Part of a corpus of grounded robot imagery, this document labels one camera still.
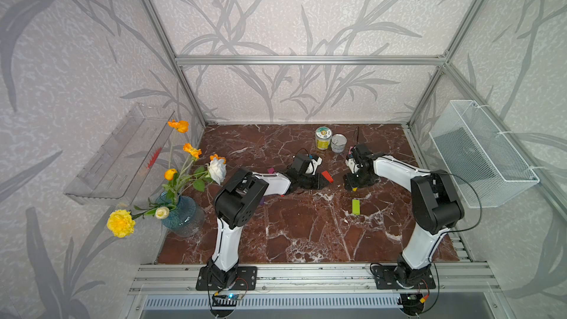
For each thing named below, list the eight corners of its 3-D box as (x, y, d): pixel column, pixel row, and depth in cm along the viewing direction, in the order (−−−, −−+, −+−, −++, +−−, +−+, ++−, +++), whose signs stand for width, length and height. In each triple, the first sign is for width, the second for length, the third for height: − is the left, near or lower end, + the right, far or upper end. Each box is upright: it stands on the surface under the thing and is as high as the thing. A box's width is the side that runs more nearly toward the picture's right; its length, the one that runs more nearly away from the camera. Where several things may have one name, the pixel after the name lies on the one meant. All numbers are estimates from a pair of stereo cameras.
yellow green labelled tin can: (316, 150, 112) (317, 138, 105) (315, 138, 117) (316, 126, 110) (330, 150, 112) (332, 138, 105) (329, 138, 117) (331, 126, 110)
